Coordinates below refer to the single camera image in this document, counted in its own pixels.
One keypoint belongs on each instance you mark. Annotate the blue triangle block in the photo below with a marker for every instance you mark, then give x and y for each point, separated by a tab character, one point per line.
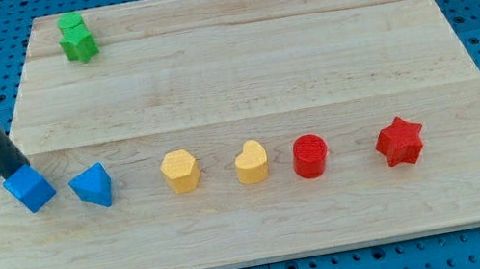
94	185

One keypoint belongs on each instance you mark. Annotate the yellow hexagon block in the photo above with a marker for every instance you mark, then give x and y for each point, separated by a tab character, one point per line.
181	171

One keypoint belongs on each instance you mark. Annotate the red cylinder block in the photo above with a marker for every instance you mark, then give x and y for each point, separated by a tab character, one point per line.
309	156

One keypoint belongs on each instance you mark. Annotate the green star block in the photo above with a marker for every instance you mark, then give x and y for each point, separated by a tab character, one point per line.
78	44

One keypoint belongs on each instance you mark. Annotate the yellow heart block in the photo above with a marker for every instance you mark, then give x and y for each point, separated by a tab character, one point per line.
252	163

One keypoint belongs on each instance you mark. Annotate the blue cube block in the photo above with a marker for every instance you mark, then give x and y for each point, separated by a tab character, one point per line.
30	188

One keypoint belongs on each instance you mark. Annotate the wooden board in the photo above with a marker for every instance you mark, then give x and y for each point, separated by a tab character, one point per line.
208	75

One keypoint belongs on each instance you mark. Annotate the red star block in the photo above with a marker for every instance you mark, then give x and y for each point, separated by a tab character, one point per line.
400	142

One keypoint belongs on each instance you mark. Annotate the green cylinder block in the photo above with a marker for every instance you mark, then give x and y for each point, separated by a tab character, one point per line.
70	21

